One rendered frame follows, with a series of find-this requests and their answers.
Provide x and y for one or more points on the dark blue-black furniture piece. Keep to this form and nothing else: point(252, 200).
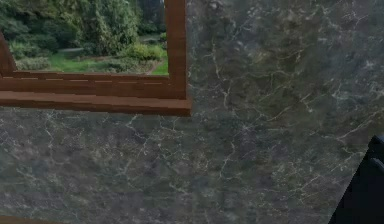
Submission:
point(363, 193)

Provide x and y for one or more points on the brown wooden furniture edge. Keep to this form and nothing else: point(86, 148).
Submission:
point(16, 220)

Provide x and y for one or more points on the brown wooden framed window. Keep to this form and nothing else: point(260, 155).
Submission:
point(100, 90)

